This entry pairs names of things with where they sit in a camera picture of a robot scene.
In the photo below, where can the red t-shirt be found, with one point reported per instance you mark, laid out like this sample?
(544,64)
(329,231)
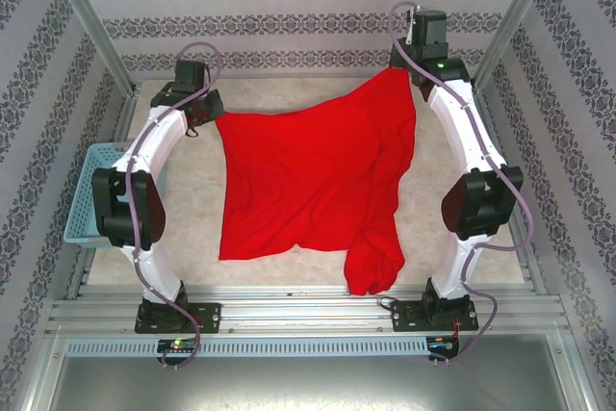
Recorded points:
(298,180)

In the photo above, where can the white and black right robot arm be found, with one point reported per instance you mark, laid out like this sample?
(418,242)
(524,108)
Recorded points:
(462,127)

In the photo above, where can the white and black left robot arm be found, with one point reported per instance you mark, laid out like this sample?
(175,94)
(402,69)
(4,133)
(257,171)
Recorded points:
(159,136)

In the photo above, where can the light blue perforated plastic basket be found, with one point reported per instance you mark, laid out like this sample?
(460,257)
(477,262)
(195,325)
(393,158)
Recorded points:
(79,218)

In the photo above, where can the small green circuit board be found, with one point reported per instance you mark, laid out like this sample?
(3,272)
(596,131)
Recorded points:
(443,343)
(178,345)

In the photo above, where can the grey metal panel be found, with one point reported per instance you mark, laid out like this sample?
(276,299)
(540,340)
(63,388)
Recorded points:
(308,387)

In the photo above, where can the aluminium frame post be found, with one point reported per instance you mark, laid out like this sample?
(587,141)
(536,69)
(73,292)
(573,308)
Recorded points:
(515,21)
(91,21)

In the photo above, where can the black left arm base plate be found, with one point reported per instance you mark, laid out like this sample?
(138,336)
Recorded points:
(212,317)

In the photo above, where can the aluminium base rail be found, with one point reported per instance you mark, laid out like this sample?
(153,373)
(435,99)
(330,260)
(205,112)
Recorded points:
(308,310)

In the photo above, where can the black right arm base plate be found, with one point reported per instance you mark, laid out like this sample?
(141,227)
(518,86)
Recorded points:
(406,319)

